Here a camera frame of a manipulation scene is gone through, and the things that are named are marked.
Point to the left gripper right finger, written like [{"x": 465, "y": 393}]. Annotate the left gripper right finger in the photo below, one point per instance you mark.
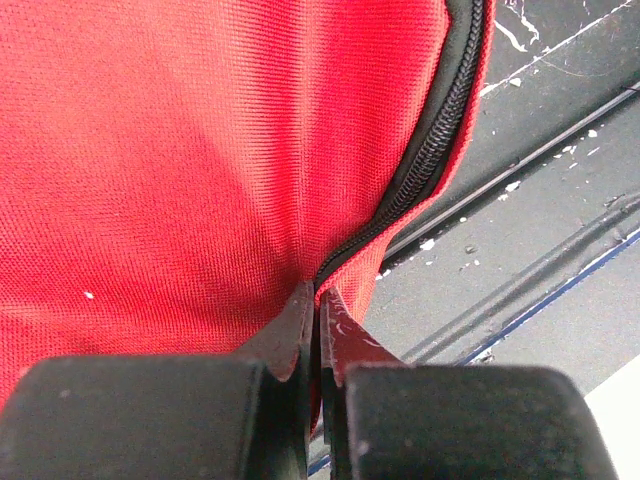
[{"x": 384, "y": 419}]

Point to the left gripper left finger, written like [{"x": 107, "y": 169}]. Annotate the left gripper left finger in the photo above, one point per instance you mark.
[{"x": 244, "y": 415}]

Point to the red backpack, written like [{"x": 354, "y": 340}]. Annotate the red backpack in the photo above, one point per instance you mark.
[{"x": 172, "y": 170}]

